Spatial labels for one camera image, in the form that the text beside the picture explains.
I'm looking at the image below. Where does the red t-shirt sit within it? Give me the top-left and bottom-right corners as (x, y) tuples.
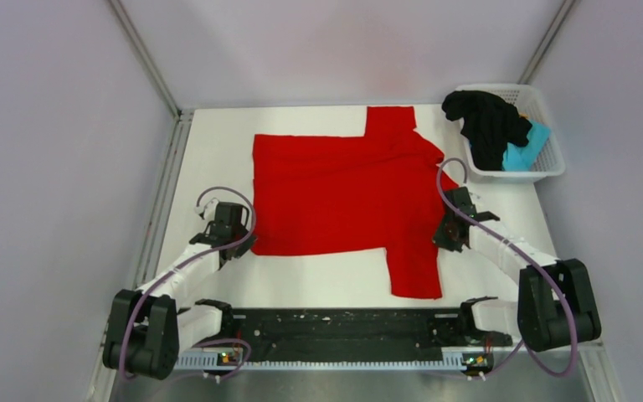
(252, 106), (456, 299)

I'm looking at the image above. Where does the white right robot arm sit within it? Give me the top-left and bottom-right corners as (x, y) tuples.
(433, 187), (602, 352)

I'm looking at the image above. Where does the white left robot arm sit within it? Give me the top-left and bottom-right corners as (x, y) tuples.
(102, 199), (256, 379)

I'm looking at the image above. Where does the blue t-shirt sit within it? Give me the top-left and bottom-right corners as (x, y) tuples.
(502, 120), (551, 172)

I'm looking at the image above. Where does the black t-shirt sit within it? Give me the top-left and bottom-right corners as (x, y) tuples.
(441, 90), (532, 171)

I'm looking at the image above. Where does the white plastic basket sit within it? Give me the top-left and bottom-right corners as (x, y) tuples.
(455, 83), (565, 184)

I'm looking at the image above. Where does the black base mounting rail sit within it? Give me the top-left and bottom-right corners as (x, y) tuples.
(214, 307), (512, 363)

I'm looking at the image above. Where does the aluminium frame rail left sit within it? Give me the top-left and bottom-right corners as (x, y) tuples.
(131, 109), (195, 288)

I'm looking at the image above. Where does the white slotted cable duct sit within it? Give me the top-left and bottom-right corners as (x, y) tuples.
(174, 352), (493, 372)

